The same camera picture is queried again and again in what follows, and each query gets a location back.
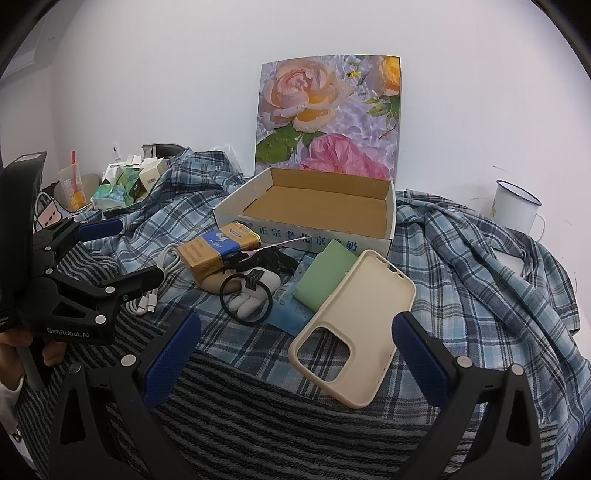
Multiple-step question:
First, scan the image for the white enamel mug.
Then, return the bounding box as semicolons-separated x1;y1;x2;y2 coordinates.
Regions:
490;180;547;241

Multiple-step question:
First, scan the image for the blue plaid shirt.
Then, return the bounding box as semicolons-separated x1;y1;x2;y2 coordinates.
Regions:
87;151;590;476

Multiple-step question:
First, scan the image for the orange white tube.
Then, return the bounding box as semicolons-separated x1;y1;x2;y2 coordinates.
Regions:
58;150;87;212

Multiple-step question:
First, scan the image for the striped grey towel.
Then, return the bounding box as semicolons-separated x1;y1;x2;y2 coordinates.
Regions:
13;244;560;480

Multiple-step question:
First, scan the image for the blue plastic packet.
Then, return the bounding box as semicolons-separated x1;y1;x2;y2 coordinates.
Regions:
266;255;315;337

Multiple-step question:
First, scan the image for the white charging cable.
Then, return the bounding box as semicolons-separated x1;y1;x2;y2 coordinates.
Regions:
124;244;187;317

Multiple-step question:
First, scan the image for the white cardboard box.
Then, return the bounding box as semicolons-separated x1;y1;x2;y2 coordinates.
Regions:
213;168;397;257

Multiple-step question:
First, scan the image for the white plush hair ornament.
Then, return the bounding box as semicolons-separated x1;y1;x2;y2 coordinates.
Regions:
228;268;280;321

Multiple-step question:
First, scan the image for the rose flower painting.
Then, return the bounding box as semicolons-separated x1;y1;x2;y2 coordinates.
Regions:
254;54;402;180

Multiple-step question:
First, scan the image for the black clip with pink strap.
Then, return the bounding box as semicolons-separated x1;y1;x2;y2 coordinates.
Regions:
222;247;298;276

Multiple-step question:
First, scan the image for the gold cigarette pack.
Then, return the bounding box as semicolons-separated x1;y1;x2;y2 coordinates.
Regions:
177;222;260;281

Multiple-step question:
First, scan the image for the person's left hand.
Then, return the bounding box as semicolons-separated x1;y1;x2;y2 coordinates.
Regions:
0;329;68;393

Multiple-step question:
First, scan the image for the beige phone case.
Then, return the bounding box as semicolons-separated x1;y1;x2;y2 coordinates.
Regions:
288;250;417;409

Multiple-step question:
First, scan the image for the beige round silicone cover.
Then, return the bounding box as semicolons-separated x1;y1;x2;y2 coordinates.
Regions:
197;270;242;295

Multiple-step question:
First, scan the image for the pile of small boxes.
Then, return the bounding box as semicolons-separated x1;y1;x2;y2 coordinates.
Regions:
91;155;168;210

